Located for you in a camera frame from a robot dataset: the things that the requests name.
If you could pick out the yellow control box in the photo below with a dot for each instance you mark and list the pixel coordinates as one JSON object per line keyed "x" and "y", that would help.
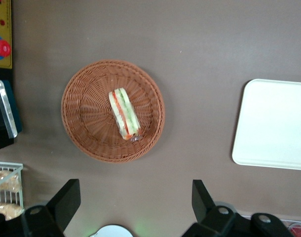
{"x": 5, "y": 22}

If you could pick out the black box with metal bar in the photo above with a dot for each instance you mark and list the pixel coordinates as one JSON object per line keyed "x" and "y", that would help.
{"x": 2, "y": 108}

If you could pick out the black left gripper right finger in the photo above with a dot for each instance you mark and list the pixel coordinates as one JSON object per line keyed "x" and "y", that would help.
{"x": 209, "y": 219}

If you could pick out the white round plate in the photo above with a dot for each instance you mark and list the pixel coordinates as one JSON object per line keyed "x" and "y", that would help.
{"x": 113, "y": 232}

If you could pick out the wrapped beige bread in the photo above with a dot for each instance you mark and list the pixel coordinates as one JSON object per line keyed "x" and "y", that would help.
{"x": 7, "y": 209}
{"x": 5, "y": 180}

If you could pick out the round brown wicker basket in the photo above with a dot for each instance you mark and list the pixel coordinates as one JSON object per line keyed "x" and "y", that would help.
{"x": 88, "y": 118}

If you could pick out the white rectangular plastic tray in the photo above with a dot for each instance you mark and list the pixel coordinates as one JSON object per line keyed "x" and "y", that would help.
{"x": 274, "y": 123}

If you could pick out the plastic-wrapped triangle sandwich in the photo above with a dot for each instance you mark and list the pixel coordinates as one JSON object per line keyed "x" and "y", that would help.
{"x": 124, "y": 113}

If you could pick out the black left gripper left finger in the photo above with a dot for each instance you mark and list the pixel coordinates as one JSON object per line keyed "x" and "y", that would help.
{"x": 59, "y": 207}

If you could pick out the red emergency stop button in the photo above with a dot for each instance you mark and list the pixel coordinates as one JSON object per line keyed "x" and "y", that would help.
{"x": 2, "y": 48}

